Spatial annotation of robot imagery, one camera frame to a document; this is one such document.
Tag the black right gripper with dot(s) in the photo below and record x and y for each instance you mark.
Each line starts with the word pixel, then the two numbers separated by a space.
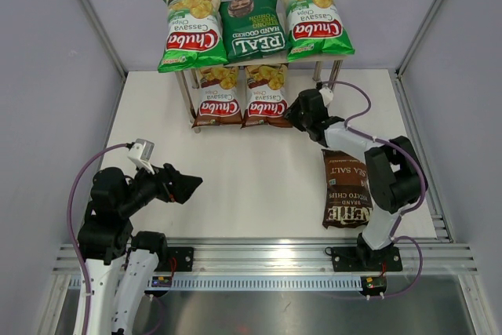
pixel 291 112

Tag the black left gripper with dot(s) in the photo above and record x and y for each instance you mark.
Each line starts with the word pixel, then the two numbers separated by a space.
pixel 172 185

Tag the brown Chuba barbeque bag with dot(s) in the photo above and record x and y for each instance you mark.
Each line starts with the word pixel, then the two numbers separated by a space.
pixel 265 96
pixel 219 104

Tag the green REAL chips bag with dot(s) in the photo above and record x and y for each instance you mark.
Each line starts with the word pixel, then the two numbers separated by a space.
pixel 251 29

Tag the green Chuba cassava chips bag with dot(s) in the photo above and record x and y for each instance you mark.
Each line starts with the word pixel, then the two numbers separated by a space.
pixel 195 36

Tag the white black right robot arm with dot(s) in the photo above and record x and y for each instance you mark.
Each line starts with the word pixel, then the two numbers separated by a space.
pixel 397 184

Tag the brown Kettle sea salt bag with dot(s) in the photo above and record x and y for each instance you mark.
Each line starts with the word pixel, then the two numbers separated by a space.
pixel 348 201

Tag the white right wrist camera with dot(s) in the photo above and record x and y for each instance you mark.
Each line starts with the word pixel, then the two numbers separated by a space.
pixel 326 93

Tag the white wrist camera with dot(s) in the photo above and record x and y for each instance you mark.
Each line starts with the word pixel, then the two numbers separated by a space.
pixel 139 154
pixel 326 93

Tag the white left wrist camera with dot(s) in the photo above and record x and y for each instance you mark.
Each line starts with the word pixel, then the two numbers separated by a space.
pixel 139 154

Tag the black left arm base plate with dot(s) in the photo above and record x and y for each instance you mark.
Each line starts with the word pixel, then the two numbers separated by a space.
pixel 180 259

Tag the aluminium mounting rail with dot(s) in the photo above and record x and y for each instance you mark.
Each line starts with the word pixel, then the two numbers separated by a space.
pixel 423 242

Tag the white slotted cable duct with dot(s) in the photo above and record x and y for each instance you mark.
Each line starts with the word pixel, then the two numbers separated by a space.
pixel 213 283

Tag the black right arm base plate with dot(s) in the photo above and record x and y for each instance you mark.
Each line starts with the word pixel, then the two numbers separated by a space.
pixel 361 259

